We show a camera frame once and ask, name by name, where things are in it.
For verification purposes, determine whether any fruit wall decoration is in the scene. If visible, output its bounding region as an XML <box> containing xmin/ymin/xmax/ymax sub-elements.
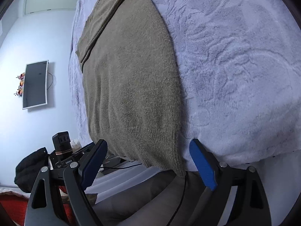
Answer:
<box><xmin>14</xmin><ymin>73</ymin><xmax>25</xmax><ymax>97</ymax></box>

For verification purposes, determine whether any wall mounted television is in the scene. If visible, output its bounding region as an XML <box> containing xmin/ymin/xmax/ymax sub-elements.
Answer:
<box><xmin>22</xmin><ymin>60</ymin><xmax>49</xmax><ymax>110</ymax></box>

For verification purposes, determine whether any red floor rug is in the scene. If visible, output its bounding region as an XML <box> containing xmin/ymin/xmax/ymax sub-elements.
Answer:
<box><xmin>1</xmin><ymin>186</ymin><xmax>77</xmax><ymax>225</ymax></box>

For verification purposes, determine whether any olive brown knit sweater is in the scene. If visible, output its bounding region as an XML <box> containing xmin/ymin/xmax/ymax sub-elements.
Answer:
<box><xmin>77</xmin><ymin>0</ymin><xmax>185</xmax><ymax>176</ymax></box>

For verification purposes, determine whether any black garment on chair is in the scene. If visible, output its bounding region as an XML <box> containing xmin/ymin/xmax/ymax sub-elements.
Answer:
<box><xmin>14</xmin><ymin>147</ymin><xmax>49</xmax><ymax>193</ymax></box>

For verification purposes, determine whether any black cable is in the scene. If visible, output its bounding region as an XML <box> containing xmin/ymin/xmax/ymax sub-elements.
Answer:
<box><xmin>164</xmin><ymin>171</ymin><xmax>189</xmax><ymax>226</ymax></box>

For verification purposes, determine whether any lavender embossed bedspread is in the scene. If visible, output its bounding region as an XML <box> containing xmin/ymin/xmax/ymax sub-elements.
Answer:
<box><xmin>68</xmin><ymin>0</ymin><xmax>301</xmax><ymax>173</ymax></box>

